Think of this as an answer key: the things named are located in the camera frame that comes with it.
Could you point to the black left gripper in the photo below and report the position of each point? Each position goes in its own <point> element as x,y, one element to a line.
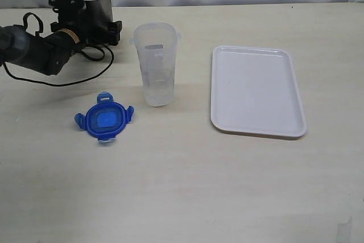
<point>75,28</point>

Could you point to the white rectangular tray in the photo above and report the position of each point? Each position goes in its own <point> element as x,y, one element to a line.
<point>254,91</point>

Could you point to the blue plastic snap lid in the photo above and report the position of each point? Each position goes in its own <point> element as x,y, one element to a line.
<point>106,119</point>

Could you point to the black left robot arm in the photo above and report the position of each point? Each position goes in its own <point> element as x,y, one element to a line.
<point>23,45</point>

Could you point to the clear plastic tall container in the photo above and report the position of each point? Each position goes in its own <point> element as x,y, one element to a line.
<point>156,47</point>

